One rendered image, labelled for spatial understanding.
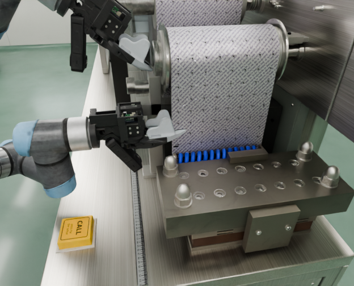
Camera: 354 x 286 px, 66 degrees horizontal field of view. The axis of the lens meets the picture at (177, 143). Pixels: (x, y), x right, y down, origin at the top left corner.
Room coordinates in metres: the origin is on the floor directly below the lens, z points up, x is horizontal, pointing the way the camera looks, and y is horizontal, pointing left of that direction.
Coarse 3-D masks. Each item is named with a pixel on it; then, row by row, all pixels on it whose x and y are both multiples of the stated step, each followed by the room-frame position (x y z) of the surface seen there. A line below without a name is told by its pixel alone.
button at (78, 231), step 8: (88, 216) 0.44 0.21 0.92; (64, 224) 0.42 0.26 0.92; (72, 224) 0.42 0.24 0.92; (80, 224) 0.42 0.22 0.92; (88, 224) 0.42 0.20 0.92; (64, 232) 0.40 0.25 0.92; (72, 232) 0.40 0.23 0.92; (80, 232) 0.40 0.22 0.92; (88, 232) 0.40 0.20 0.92; (64, 240) 0.38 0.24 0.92; (72, 240) 0.38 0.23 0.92; (80, 240) 0.38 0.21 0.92; (88, 240) 0.38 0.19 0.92; (64, 248) 0.37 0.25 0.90
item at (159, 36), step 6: (276, 30) 0.63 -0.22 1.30; (162, 36) 0.58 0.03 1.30; (162, 42) 0.57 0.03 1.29; (168, 42) 0.57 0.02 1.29; (162, 48) 0.56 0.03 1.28; (168, 48) 0.56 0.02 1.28; (162, 54) 0.56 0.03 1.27; (168, 54) 0.56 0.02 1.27; (162, 60) 0.57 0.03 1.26; (162, 72) 0.57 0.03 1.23; (162, 78) 0.57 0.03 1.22; (162, 84) 0.58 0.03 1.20; (168, 84) 0.58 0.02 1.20
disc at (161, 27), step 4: (160, 24) 0.62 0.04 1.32; (160, 28) 0.62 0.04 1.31; (164, 28) 0.58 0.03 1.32; (164, 32) 0.57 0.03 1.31; (164, 36) 0.56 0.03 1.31; (164, 40) 0.56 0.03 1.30; (164, 44) 0.56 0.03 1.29; (168, 60) 0.54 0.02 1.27; (168, 64) 0.54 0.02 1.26; (168, 68) 0.54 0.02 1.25; (168, 72) 0.54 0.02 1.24; (168, 76) 0.54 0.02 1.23; (168, 80) 0.54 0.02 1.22; (164, 88) 0.58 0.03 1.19
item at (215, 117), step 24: (192, 96) 0.55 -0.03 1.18; (216, 96) 0.56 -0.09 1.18; (240, 96) 0.57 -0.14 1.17; (264, 96) 0.58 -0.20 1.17; (192, 120) 0.55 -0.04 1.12; (216, 120) 0.57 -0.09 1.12; (240, 120) 0.58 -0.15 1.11; (264, 120) 0.59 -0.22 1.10; (192, 144) 0.56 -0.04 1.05; (216, 144) 0.57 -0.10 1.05; (240, 144) 0.58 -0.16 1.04
